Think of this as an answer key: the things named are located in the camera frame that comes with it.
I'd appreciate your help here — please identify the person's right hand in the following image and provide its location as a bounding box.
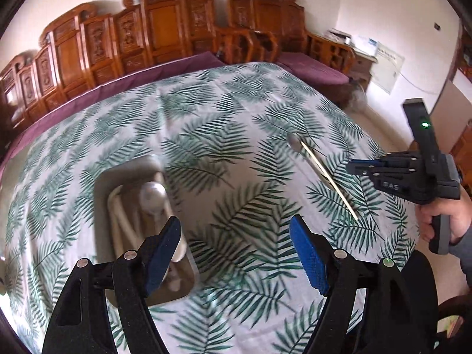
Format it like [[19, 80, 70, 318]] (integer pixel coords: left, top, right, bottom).
[[415, 186, 472, 245]]

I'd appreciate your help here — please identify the large steel round spoon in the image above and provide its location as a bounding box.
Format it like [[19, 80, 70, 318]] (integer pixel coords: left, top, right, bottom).
[[138, 181, 170, 240]]

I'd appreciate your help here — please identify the light bamboo chopstick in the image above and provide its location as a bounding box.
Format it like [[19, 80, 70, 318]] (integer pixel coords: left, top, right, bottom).
[[299, 140, 359, 221]]

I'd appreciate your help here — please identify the grey metal tray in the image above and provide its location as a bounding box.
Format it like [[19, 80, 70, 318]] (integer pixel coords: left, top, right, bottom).
[[93, 154, 199, 306]]

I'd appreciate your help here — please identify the long carved wooden bench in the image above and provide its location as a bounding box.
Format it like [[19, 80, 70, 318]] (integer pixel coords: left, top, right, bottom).
[[0, 0, 255, 134]]

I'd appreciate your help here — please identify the palm leaf tablecloth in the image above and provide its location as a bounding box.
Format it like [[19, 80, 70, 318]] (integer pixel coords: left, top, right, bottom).
[[5, 63, 418, 353]]

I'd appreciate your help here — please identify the purple bench cushion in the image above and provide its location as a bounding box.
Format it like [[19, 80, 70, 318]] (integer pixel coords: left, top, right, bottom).
[[1, 52, 225, 174]]

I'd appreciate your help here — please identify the purple armchair cushion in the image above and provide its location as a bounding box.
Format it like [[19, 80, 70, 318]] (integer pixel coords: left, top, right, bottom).
[[276, 52, 349, 87]]

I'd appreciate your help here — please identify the white wall panel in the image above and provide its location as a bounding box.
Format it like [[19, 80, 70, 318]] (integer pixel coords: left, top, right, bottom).
[[371, 42, 405, 94]]

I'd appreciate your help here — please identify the wooden side table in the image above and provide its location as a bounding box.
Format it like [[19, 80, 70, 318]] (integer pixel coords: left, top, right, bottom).
[[347, 48, 378, 90]]

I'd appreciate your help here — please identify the small steel spoon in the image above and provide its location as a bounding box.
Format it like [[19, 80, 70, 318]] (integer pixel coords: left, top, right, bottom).
[[287, 133, 333, 191]]

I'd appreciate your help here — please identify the plastic bag on floor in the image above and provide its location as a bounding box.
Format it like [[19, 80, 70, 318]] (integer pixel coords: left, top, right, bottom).
[[345, 81, 367, 114]]

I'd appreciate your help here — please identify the carved wooden armchair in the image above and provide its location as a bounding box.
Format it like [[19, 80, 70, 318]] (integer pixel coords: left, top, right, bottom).
[[226, 0, 355, 108]]

